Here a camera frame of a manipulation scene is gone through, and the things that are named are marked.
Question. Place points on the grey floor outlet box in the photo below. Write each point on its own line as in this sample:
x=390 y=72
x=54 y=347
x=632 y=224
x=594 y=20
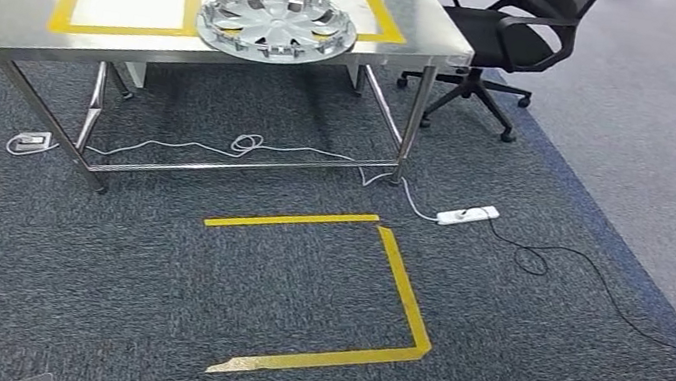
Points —
x=34 y=141

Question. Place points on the white power strip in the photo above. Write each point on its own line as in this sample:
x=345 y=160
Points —
x=468 y=215

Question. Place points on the black armrest office chair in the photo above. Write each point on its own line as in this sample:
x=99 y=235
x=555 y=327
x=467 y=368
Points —
x=502 y=36

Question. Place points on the grey plastic wheel cover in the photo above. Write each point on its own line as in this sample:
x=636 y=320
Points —
x=275 y=26

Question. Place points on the yellow floor tape square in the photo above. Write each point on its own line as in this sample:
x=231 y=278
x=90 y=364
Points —
x=404 y=286

